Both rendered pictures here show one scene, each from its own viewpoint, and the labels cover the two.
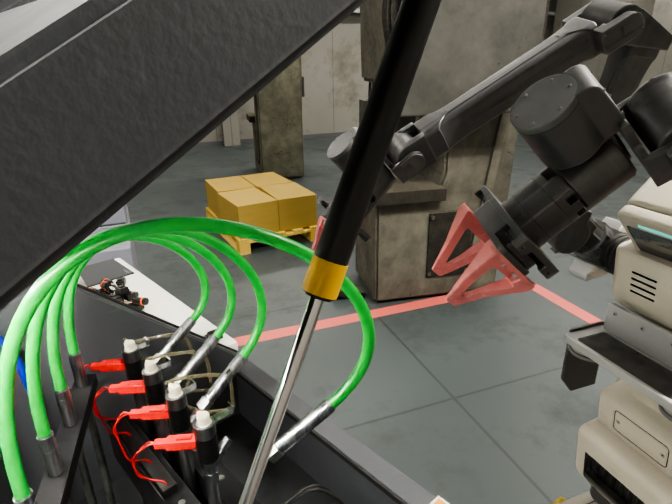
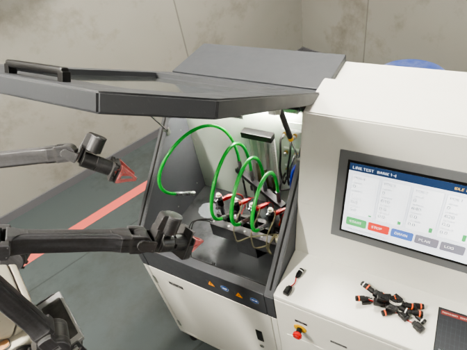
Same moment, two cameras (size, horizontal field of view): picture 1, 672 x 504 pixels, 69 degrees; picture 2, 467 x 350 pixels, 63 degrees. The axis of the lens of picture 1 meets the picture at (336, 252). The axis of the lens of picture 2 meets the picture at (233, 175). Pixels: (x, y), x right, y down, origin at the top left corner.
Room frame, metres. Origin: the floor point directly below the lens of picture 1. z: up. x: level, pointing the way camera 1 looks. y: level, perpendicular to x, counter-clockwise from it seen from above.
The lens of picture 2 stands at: (1.64, 0.04, 2.26)
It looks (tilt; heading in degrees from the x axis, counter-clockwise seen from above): 42 degrees down; 169
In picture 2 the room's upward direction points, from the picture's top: 12 degrees counter-clockwise
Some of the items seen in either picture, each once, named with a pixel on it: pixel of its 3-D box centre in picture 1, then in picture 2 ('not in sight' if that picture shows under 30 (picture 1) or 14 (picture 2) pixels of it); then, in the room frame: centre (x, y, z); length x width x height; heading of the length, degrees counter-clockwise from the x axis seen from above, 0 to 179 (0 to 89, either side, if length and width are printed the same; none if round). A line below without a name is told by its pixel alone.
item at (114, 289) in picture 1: (119, 291); (390, 303); (1.15, 0.57, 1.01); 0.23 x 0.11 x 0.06; 43
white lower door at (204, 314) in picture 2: not in sight; (218, 323); (0.68, -0.01, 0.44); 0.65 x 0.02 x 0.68; 43
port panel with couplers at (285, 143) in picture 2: not in sight; (294, 154); (0.50, 0.53, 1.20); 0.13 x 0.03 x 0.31; 43
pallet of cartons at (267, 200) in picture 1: (258, 208); not in sight; (4.53, 0.74, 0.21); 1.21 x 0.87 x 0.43; 22
